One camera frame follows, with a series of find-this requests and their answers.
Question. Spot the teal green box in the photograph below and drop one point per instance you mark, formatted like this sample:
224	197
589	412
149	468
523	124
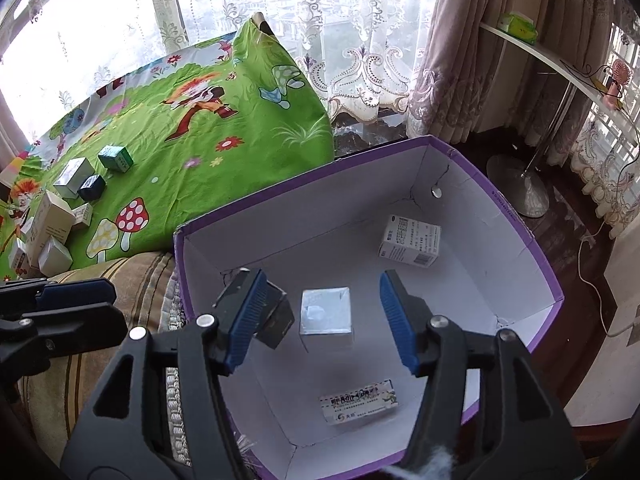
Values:
116	158

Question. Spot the short white lace curtain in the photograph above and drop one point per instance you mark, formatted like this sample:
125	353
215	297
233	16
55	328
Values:
600	170

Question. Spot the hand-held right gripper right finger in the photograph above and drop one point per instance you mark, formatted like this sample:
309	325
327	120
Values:
397	320

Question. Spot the purple cardboard box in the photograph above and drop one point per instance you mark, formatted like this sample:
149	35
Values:
350	220

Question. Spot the white pale-green box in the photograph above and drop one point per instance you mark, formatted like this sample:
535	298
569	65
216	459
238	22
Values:
55	257

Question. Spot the green tissue packet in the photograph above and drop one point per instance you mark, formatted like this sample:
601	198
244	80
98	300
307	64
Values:
517	27

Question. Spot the green printed cartoon cloth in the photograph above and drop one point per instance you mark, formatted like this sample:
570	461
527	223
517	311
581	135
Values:
240	130

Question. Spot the brown striped blanket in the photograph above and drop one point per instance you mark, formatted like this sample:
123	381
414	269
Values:
125	280

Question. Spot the pink handheld fan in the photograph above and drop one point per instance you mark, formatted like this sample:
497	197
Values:
614	80

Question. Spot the small white box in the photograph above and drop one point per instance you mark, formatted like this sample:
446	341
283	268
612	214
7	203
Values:
82	216

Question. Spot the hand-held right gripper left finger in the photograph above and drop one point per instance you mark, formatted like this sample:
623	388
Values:
245	320

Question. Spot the white box with print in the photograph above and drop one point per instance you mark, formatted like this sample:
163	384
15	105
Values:
17	259

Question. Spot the sheer white lace curtain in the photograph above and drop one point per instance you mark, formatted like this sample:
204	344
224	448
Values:
350	20

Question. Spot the silver box with white patch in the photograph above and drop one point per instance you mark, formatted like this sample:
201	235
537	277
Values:
326	320

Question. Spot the silver foil box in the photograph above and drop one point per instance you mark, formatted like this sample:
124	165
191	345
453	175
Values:
72	177

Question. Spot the white medicine box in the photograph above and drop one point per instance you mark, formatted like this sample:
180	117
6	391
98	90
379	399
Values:
410	240

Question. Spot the flat white green-label box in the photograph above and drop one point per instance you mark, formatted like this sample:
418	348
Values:
360	402

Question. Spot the tall white box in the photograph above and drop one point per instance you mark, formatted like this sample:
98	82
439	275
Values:
50	222

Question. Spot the black small box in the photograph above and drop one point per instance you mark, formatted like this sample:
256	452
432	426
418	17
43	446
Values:
276	321

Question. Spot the dark blue small box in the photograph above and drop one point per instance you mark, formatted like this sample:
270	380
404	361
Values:
91	189

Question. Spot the white curved shelf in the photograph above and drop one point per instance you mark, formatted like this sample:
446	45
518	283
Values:
550	60

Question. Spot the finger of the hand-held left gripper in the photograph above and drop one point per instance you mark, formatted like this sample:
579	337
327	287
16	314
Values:
75	330
80	292

